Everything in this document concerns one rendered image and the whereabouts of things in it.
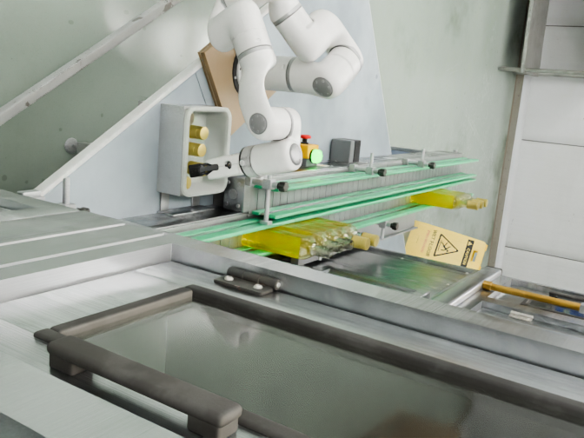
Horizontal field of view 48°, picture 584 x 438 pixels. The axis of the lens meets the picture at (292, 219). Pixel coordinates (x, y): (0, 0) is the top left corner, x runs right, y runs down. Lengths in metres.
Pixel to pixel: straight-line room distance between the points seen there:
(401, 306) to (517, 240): 7.12
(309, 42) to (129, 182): 0.57
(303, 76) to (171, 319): 1.24
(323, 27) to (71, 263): 1.21
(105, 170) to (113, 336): 1.06
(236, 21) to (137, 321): 1.08
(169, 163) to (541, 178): 6.21
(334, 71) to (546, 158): 5.95
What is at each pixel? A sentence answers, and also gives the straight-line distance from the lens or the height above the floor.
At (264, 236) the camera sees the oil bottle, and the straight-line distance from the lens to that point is 1.74.
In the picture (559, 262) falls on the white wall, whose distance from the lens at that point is 7.64.
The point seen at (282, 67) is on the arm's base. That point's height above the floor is 0.91.
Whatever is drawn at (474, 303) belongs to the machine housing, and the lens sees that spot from 1.93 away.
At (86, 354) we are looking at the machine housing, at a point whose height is 1.60.
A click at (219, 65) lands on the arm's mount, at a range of 1.79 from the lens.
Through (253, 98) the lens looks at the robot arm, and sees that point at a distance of 1.45.
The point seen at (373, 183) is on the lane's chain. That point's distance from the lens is 2.45.
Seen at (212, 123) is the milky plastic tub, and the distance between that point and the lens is 1.76.
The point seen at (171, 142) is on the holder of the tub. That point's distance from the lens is 1.65.
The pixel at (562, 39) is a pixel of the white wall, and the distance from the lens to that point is 7.56.
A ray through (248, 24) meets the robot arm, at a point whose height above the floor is 0.98.
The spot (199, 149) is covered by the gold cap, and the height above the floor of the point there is 0.81.
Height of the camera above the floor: 1.91
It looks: 31 degrees down
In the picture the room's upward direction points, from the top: 102 degrees clockwise
